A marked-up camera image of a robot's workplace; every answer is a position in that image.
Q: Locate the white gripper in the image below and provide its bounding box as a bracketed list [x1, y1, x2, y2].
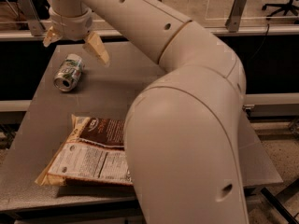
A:
[43, 8, 110, 67]

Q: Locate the green white 7up can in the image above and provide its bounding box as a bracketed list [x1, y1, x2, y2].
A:
[53, 53, 84, 92]

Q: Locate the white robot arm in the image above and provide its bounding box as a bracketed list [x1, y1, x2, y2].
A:
[50, 0, 249, 224]

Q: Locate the brown cream snack bag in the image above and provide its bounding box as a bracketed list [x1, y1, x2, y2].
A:
[36, 115, 133, 186]

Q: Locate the black office chair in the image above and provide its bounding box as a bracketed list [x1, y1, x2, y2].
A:
[261, 0, 299, 21]

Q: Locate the left metal rail bracket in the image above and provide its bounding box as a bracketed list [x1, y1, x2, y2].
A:
[18, 0, 45, 36]

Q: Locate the metal rail bracket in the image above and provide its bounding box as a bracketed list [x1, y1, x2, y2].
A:
[18, 0, 45, 36]
[225, 0, 247, 33]

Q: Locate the horizontal metal rail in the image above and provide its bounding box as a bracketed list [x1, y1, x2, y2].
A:
[0, 24, 299, 41]

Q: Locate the right metal rail bracket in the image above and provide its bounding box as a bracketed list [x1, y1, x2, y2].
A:
[225, 0, 247, 33]

